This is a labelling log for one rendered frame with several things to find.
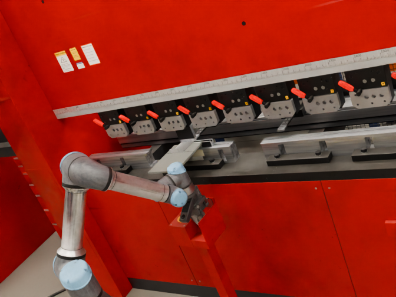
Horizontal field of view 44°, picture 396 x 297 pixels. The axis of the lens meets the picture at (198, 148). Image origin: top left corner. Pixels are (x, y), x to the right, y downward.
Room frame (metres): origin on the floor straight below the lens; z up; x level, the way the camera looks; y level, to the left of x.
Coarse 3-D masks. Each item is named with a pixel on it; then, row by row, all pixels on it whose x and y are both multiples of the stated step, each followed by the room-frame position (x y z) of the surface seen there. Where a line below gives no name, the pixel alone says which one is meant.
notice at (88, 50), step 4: (88, 44) 2.57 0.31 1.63; (84, 48) 2.59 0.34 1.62; (88, 48) 2.58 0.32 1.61; (92, 48) 2.56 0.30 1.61; (84, 52) 2.60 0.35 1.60; (88, 52) 2.58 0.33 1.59; (92, 52) 2.57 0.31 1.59; (88, 56) 2.59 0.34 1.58; (92, 56) 2.58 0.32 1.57; (96, 56) 2.56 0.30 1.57; (88, 60) 2.60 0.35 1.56; (92, 60) 2.58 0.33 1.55; (96, 60) 2.57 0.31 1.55; (92, 64) 2.59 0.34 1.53
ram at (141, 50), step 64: (0, 0) 2.87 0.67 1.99; (64, 0) 2.58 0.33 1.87; (128, 0) 2.34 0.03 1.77; (192, 0) 2.13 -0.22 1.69; (256, 0) 1.95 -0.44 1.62; (320, 0) 1.80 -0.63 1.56; (384, 0) 1.66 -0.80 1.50; (128, 64) 2.44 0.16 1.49; (192, 64) 2.21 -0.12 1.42; (256, 64) 2.01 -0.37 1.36; (384, 64) 1.69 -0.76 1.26
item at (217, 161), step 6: (186, 162) 2.38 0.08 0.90; (192, 162) 2.35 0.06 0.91; (198, 162) 2.32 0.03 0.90; (204, 162) 2.29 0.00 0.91; (216, 162) 2.23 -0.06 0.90; (222, 162) 2.23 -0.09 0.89; (186, 168) 2.33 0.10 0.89; (192, 168) 2.31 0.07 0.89; (198, 168) 2.29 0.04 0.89; (204, 168) 2.26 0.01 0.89; (210, 168) 2.24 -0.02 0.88; (216, 168) 2.22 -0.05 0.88
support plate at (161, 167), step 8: (192, 144) 2.34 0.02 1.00; (200, 144) 2.31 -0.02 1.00; (168, 152) 2.37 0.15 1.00; (184, 152) 2.28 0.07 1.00; (192, 152) 2.25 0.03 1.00; (160, 160) 2.31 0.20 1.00; (168, 160) 2.27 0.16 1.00; (176, 160) 2.23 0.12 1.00; (184, 160) 2.19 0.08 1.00; (152, 168) 2.25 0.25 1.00; (160, 168) 2.21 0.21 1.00
